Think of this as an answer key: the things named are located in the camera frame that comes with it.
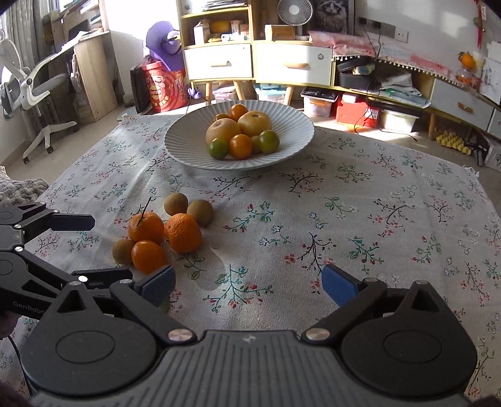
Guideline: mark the teal lid box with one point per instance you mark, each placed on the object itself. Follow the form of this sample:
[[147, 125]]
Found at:
[[274, 94]]

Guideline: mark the orange fruit ornament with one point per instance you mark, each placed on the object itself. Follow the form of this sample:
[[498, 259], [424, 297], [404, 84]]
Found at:
[[466, 60]]

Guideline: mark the small wooden box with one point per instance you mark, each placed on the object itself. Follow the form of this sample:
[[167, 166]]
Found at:
[[280, 32]]

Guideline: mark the white ribbed plate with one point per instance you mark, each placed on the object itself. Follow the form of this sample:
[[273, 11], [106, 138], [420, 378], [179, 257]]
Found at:
[[184, 135]]

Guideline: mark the red round tin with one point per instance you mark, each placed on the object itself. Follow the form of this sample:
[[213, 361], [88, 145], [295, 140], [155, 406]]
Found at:
[[164, 88]]

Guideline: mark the white desk fan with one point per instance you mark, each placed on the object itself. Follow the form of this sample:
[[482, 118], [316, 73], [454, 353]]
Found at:
[[294, 11]]

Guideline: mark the red box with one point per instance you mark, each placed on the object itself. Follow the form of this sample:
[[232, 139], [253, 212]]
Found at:
[[352, 113]]

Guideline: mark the red hanging ornament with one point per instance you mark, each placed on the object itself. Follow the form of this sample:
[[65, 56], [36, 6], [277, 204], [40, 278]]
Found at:
[[479, 23]]

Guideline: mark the pink fringed cloth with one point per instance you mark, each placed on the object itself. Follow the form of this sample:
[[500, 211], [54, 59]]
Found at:
[[352, 43]]

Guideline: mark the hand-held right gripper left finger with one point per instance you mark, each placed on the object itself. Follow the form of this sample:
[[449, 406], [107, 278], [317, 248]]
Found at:
[[156, 283]]

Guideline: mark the grey wall socket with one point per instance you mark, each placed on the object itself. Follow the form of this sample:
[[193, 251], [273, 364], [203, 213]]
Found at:
[[395, 33]]

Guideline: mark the bumpy orange mandarin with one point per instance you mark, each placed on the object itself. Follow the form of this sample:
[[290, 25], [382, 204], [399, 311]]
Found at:
[[183, 234]]

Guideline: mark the purple slipper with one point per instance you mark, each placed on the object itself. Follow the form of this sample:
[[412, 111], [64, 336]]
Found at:
[[194, 93]]

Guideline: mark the grey blanket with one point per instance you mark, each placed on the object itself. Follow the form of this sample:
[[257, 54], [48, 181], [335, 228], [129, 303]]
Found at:
[[19, 188]]

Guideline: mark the clear storage box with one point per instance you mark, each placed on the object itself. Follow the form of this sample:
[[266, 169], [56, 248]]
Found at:
[[319, 107]]

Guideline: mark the white office chair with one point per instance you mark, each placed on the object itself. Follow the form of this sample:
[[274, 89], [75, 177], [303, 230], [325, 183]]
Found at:
[[23, 86]]

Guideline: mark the paper drawing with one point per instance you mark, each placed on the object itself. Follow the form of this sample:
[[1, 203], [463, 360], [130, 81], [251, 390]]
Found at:
[[491, 82]]

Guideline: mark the dark wall socket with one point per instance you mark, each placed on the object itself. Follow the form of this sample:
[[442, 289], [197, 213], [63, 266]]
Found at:
[[370, 24]]

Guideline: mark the white storage box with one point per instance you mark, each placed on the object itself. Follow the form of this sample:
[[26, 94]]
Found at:
[[399, 119]]

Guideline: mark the floral tablecloth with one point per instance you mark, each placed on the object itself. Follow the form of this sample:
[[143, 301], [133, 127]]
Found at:
[[352, 203]]

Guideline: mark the wooden desk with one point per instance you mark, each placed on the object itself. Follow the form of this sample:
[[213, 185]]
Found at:
[[94, 70]]

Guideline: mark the black storage box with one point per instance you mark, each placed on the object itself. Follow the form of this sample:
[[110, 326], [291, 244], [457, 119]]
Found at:
[[352, 80]]

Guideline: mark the low wooden cabinet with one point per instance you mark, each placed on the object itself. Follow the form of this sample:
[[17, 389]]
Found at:
[[422, 83]]

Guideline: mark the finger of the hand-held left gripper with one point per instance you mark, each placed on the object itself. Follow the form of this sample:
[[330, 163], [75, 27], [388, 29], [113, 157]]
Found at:
[[101, 276], [74, 222]]

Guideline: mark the green orange cherry tomato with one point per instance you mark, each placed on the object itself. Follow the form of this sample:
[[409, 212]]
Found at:
[[269, 141]]

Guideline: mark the mandarin with stem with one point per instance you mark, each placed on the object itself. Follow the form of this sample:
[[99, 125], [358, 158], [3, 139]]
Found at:
[[146, 229]]

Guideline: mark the grey cabinet drawer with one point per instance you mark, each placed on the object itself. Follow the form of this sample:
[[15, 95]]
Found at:
[[450, 98]]

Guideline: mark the cat picture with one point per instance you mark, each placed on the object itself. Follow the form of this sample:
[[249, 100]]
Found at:
[[332, 15]]

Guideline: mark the black flat device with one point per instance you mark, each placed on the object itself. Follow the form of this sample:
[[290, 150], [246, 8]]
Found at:
[[319, 94]]

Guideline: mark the grey curtain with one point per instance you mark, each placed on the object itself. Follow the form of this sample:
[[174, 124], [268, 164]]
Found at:
[[27, 23]]

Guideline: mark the yellow egg crate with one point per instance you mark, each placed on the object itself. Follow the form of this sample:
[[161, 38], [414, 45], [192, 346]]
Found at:
[[450, 139]]

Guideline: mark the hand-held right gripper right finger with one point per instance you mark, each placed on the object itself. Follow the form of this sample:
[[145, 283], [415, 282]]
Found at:
[[338, 283]]

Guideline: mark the black panel heater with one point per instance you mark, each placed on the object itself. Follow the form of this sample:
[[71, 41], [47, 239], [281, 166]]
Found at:
[[137, 90]]

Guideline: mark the purple plush toy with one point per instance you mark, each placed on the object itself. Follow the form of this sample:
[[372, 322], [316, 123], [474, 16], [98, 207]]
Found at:
[[162, 43]]

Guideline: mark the yellow round pear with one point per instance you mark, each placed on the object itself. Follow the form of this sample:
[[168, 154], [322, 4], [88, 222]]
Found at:
[[254, 123], [223, 131]]

